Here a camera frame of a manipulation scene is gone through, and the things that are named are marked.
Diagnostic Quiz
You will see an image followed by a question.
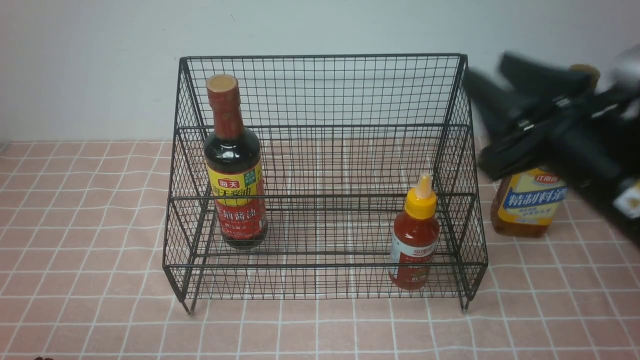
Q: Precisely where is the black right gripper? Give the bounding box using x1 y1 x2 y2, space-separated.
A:
462 45 640 246

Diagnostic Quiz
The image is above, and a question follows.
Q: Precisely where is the amber cooking wine bottle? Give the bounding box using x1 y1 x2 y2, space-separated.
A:
490 64 601 238

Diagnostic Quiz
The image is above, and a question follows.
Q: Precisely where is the red ketchup squeeze bottle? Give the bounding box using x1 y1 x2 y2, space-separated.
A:
387 172 441 291

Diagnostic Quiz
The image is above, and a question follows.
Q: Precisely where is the dark soy sauce bottle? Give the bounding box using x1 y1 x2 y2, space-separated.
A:
203 74 268 249

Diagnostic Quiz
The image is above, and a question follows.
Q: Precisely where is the black wire mesh shelf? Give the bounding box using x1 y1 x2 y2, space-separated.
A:
162 53 489 314

